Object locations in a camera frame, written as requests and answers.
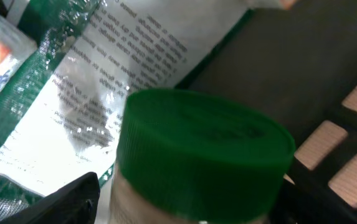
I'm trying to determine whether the green lid white jar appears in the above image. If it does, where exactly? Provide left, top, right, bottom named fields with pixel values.
left=116, top=89, right=296, bottom=223

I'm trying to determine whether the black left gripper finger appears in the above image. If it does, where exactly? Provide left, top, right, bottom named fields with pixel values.
left=0, top=172, right=100, bottom=224

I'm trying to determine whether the grey plastic shopping basket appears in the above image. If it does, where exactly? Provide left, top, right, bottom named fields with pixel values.
left=181, top=0, right=357, bottom=223

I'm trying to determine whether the green 3M product pouch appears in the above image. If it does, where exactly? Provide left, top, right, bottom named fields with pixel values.
left=0, top=0, right=250, bottom=220

